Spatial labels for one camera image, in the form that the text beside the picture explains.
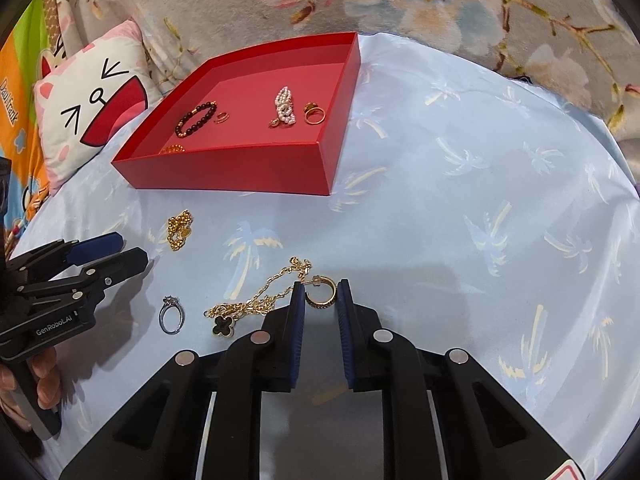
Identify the gold clover chain bracelet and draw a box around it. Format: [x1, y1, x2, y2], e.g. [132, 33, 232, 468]
[203, 256, 314, 339]

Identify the gold cuff bangle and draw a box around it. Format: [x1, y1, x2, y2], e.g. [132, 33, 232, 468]
[160, 144, 186, 154]

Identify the small gold hoop earring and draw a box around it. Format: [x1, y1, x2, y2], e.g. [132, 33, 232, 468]
[215, 112, 230, 124]

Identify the black bead bracelet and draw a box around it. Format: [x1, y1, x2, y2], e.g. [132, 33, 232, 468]
[173, 100, 219, 139]

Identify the white pearl bracelet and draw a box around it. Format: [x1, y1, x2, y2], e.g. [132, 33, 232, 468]
[268, 84, 298, 129]

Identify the gold ring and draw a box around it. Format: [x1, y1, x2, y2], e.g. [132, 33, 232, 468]
[302, 101, 328, 127]

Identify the left hand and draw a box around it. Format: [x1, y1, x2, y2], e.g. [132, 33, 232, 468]
[1, 347, 62, 432]

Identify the white cat face pillow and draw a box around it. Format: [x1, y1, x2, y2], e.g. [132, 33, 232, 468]
[34, 20, 162, 194]

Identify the red cardboard tray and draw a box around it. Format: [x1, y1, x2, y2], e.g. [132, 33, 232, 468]
[112, 32, 360, 196]

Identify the grey floral fleece blanket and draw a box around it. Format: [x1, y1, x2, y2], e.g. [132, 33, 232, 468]
[50, 0, 639, 169]

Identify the silver stone ring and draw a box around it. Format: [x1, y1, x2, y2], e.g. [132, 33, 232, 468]
[157, 294, 187, 336]

